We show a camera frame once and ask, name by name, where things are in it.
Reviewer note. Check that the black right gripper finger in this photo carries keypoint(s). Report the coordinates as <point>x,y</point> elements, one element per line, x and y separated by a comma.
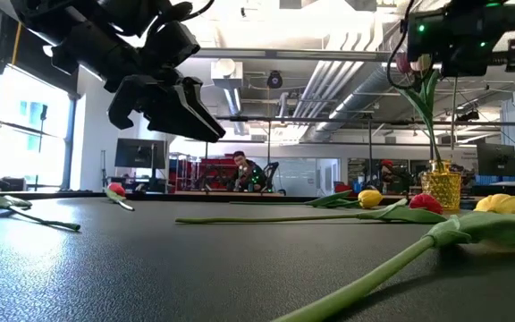
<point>458,62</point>

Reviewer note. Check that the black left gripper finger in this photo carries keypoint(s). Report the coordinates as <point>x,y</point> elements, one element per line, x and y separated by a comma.
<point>130,103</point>
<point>186,114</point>

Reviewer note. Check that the purple and pink tulip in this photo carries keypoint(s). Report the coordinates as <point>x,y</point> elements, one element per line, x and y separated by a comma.
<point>432,94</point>

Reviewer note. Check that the small bright red tulip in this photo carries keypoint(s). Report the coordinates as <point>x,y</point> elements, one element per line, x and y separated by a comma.
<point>116,188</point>

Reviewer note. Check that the bright red long-stemmed tulip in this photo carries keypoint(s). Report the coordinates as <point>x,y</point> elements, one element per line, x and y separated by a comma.
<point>425,203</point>

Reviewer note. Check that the small yellow tulip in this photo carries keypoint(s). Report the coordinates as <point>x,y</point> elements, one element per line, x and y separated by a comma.
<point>370,199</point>

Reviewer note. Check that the large yellow tulip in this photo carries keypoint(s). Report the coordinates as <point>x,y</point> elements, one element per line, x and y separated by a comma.
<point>503,228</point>

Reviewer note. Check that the background black robot arm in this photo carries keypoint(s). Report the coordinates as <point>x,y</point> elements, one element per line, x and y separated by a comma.
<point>270,172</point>

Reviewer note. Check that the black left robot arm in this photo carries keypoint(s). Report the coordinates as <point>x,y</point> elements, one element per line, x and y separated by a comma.
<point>119,13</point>

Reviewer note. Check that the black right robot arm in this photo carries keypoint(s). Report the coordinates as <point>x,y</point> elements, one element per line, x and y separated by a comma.
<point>476,5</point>

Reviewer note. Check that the amber glass vase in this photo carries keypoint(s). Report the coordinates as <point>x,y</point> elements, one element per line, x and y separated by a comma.
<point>441,192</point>

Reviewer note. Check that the black monitor on stand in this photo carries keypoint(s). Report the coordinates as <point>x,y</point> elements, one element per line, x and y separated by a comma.
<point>139,153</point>

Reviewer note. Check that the black ceiling spotlight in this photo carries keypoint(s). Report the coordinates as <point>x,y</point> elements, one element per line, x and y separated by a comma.
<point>467,115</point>

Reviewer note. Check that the white ceiling unit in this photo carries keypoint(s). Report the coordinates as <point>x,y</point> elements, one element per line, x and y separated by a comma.
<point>226,73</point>

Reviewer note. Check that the red storage bin rack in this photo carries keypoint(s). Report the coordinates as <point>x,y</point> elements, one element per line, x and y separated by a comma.
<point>213,165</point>

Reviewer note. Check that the black light stand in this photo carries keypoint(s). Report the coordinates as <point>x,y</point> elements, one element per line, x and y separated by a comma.
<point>43,112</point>

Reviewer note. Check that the person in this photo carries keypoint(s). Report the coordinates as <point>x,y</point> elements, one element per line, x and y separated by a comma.
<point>248,172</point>
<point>391,173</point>

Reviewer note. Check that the round black ceiling lamp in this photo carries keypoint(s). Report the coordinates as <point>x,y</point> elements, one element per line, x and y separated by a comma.
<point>274,79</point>

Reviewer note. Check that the grey overhead rig beam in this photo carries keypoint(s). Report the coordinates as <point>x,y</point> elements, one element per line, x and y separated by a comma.
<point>284,54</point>

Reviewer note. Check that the blue storage bins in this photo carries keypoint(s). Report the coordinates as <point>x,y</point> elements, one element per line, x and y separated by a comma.
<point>492,180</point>

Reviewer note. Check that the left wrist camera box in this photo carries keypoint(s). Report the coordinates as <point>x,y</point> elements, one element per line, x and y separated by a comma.
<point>172,44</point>

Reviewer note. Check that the silver ventilation duct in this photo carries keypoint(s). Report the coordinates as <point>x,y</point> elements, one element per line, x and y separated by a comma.
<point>351,105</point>

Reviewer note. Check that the black metal workstation frame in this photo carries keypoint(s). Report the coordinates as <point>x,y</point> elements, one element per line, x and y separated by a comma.
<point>311,119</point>

